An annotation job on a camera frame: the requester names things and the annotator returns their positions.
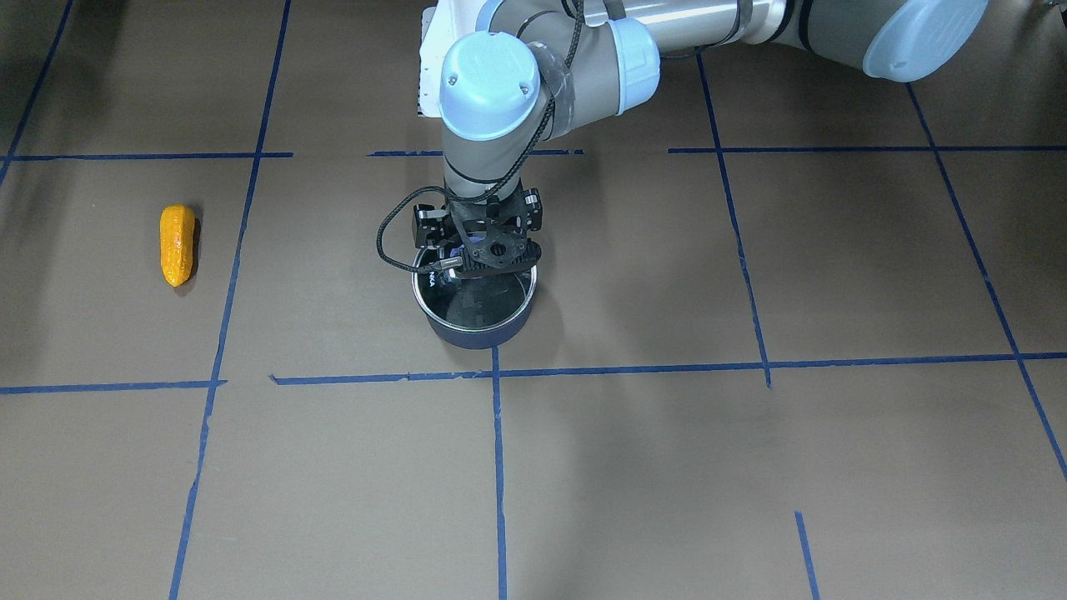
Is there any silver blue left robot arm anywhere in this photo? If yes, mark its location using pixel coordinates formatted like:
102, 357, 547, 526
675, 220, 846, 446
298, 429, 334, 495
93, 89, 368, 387
415, 1, 988, 260

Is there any glass pot lid purple knob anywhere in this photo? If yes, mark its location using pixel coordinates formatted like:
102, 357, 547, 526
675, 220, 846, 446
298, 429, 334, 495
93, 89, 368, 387
413, 242, 537, 332

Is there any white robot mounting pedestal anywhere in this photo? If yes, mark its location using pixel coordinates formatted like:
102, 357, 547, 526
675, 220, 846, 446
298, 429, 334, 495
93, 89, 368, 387
417, 1, 457, 119

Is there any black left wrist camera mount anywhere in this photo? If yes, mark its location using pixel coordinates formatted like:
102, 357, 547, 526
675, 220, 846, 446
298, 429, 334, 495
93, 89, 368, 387
451, 228, 544, 278

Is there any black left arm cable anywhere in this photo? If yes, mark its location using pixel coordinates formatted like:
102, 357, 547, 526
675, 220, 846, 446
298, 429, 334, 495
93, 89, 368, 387
376, 0, 589, 273

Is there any yellow corn cob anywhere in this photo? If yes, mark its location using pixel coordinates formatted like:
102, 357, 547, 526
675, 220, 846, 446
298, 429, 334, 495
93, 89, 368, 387
158, 204, 197, 288

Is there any purple black saucepan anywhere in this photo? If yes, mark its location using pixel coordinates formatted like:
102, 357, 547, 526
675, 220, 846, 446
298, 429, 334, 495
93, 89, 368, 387
412, 242, 538, 350

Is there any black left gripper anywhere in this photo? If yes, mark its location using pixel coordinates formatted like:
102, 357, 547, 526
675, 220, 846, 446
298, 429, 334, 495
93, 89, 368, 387
442, 187, 544, 251

